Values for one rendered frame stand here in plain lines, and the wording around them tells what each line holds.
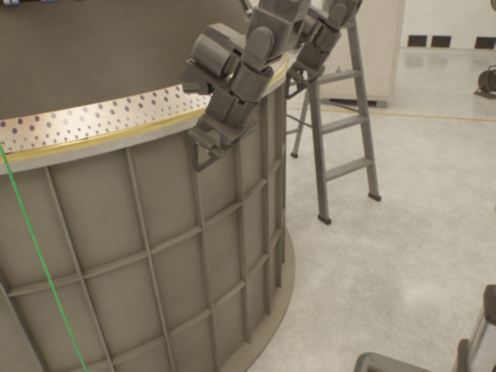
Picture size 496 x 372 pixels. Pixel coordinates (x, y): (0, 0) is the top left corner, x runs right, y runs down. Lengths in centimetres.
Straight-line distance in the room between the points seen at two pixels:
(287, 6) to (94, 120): 61
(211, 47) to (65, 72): 52
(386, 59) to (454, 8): 426
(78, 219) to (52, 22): 50
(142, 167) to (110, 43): 34
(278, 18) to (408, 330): 173
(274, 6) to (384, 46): 425
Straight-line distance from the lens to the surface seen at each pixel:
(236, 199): 136
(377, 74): 483
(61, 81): 103
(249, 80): 58
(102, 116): 100
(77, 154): 96
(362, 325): 202
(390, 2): 472
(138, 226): 114
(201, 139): 60
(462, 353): 117
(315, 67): 102
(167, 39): 115
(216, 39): 60
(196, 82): 64
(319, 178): 253
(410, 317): 211
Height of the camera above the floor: 150
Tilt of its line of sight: 28 degrees down
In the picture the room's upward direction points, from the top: 2 degrees counter-clockwise
